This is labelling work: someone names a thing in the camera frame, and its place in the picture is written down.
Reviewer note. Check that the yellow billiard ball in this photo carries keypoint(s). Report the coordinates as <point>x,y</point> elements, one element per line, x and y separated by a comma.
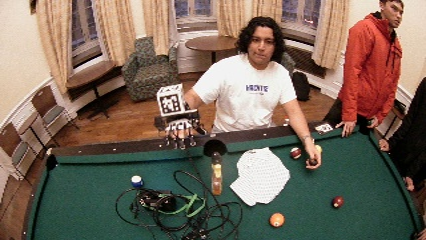
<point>319,148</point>

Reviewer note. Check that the white marker cube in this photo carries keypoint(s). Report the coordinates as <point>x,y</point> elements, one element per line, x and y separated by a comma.
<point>171,100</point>

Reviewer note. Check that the green patterned armchair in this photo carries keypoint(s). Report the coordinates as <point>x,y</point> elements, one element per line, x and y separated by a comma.
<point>148,71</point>

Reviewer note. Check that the dark radiator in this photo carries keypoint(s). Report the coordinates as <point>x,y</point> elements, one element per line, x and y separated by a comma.
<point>307,60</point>

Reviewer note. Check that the black billiard ball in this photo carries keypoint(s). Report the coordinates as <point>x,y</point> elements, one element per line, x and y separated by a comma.
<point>312,162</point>

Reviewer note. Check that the orange billiard ball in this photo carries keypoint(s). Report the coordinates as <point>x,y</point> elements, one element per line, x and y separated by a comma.
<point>277,220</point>

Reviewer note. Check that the printed marker card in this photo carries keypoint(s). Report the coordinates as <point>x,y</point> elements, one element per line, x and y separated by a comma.
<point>324,127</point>

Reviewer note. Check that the white dotted cloth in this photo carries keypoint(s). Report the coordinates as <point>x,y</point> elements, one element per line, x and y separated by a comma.
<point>261,176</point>

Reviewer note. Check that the solid maroon billiard ball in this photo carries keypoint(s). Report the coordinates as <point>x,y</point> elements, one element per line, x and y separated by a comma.
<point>339,201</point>

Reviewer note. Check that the window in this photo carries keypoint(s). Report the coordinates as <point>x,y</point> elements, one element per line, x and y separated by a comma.
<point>299,15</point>
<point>84,28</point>
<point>195,11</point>

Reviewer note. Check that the small black box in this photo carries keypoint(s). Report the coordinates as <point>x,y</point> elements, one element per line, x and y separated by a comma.
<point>195,235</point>

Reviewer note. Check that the the person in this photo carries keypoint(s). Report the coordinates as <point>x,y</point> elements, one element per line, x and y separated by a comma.
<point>244,103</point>

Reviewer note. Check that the beige curtain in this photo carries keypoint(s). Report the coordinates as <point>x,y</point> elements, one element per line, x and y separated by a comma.
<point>54,40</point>
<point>115,28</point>
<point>156,23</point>
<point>231,16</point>
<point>331,31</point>
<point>267,9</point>

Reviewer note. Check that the white radiator cover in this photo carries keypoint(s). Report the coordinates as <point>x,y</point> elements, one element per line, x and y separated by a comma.
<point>195,51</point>

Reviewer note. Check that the wooden folding chair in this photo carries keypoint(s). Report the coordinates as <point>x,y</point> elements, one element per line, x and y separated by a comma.
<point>50,111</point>
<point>15,148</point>

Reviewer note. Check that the maroon striped billiard ball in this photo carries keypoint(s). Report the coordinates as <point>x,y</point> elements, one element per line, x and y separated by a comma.
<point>296,153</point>

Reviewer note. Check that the black bag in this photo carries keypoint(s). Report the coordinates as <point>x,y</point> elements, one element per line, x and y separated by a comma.
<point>301,86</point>

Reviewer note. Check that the round wooden table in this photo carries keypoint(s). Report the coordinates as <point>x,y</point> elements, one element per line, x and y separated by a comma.
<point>212,43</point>

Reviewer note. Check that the black camera device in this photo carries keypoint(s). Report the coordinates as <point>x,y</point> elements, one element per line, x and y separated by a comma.
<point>155,200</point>

